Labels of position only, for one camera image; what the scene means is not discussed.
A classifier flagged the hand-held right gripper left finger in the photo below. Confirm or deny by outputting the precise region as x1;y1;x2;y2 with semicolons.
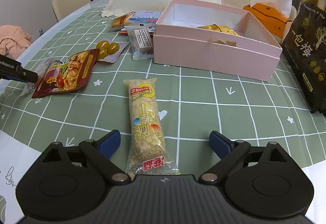
42;130;130;184

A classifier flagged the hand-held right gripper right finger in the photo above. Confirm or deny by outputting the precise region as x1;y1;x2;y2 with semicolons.
199;130;289;184

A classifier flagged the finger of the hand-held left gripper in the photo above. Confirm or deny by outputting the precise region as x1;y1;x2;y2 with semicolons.
0;54;39;84

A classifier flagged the rice cracker bar packet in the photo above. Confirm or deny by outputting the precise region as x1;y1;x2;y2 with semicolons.
123;79;180;181

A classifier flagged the red snack packet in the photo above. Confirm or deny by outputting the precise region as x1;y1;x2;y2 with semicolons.
24;49;100;99

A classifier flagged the pink cardboard box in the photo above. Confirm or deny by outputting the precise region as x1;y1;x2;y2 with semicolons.
152;0;283;83

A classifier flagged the pink jacket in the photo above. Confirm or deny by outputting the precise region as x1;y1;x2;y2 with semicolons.
0;24;32;59

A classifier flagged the green checked tablecloth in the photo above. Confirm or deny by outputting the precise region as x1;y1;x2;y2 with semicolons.
0;0;326;224

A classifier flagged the beige chair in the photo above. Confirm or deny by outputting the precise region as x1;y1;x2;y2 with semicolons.
52;0;91;22

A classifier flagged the yellow candied fruit packet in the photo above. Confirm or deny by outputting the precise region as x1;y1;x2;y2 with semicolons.
95;39;130;63

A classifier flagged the grey snack packet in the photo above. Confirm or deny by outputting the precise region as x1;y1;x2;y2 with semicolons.
125;24;155;60

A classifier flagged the gold foil packet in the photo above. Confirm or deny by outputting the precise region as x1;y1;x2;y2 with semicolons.
197;24;241;36

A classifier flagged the brown bread packet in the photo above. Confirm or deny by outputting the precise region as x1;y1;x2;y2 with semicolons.
109;12;135;32

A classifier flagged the black plum bag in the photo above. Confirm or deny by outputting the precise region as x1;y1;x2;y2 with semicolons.
281;2;326;114

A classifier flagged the blue white snack packet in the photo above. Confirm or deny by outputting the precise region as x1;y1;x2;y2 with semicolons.
129;10;163;28

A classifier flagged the orange tissue box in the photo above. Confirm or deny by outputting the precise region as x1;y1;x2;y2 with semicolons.
243;0;293;43

